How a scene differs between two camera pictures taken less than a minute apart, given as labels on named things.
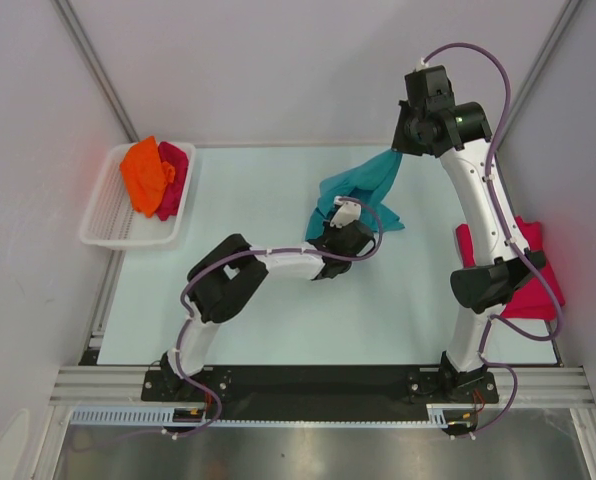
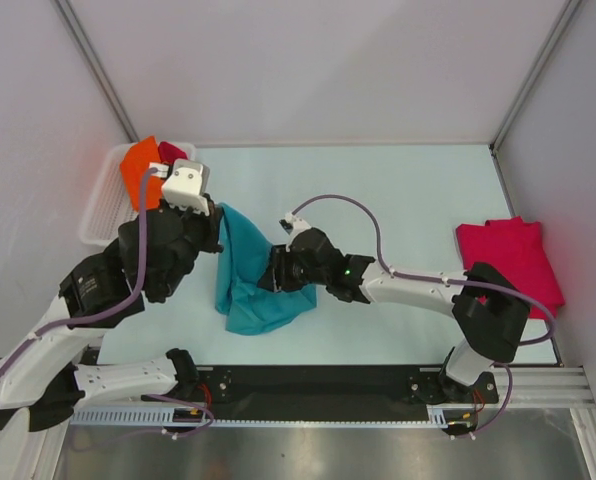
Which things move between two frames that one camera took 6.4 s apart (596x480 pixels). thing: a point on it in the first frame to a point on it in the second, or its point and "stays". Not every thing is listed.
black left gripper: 329,229 to 210,223
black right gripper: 400,143 to 276,277
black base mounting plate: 319,393 stays
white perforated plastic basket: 112,218 stays
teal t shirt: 367,186 to 250,308
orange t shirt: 146,175 stays
